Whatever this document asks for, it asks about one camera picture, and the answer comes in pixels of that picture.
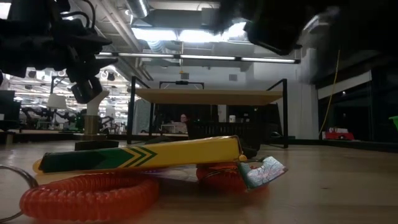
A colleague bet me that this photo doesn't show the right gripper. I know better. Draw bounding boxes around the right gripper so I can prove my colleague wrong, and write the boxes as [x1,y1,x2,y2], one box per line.
[214,0,343,56]

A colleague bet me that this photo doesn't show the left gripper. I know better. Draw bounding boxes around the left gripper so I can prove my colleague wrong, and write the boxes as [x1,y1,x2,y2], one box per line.
[0,0,118,105]

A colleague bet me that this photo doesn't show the orange coil wrist keychain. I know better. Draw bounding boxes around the orange coil wrist keychain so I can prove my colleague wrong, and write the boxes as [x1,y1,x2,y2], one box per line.
[32,157,46,175]

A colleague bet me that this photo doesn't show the red coil wrist keychain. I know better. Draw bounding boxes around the red coil wrist keychain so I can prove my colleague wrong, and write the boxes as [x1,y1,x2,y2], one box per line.
[0,164,160,223]
[195,161,249,194]

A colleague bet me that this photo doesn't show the yellow green crayon box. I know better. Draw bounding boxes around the yellow green crayon box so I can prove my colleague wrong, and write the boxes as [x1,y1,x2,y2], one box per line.
[39,136,289,191]

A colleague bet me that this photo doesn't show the white lampshade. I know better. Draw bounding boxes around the white lampshade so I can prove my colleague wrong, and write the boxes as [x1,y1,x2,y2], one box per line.
[46,93,68,110]

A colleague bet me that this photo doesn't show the white mushroom lamp brass base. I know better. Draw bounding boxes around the white mushroom lamp brass base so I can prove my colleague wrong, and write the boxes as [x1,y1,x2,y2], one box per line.
[81,90,110,141]

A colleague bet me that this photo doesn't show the long ceiling light bar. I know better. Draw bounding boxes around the long ceiling light bar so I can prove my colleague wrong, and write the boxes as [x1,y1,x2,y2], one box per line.
[93,51,302,65]

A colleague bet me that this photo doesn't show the wooden riser shelf black legs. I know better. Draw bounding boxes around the wooden riser shelf black legs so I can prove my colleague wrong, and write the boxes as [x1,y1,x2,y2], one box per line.
[126,76,289,149]

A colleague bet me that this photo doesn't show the black monitor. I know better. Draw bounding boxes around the black monitor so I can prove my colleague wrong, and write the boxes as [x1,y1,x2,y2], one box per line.
[0,90,21,130]

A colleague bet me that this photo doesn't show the white laptop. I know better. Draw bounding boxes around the white laptop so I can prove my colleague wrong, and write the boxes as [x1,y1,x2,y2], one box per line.
[160,121,189,134]

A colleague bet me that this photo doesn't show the black plastic mesh basket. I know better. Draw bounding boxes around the black plastic mesh basket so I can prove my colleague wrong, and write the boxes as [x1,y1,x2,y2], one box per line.
[186,121,262,151]

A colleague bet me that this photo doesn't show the silver ventilation duct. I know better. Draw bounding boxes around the silver ventilation duct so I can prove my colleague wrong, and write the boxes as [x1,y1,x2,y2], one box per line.
[126,0,149,19]

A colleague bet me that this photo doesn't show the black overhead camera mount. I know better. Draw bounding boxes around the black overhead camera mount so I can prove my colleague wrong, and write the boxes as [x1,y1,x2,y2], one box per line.
[159,80,205,90]

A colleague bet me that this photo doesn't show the black aluminium table frame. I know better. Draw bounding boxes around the black aluminium table frame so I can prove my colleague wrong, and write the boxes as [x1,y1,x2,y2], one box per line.
[0,129,398,154]

